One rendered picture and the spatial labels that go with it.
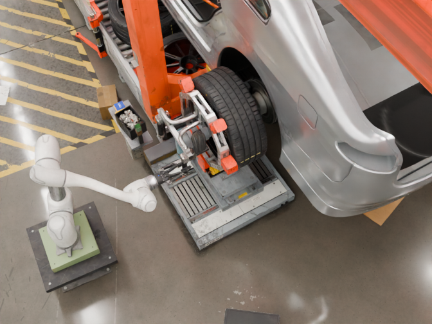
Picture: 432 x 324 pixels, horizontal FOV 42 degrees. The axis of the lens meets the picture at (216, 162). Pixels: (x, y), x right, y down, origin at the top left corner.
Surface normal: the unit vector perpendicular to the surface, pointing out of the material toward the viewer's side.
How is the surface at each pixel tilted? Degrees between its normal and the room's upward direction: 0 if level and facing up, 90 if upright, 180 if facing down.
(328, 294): 0
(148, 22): 90
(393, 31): 0
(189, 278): 0
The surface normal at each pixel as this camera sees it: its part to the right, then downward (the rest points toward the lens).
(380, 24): -0.02, -0.52
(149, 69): 0.50, 0.73
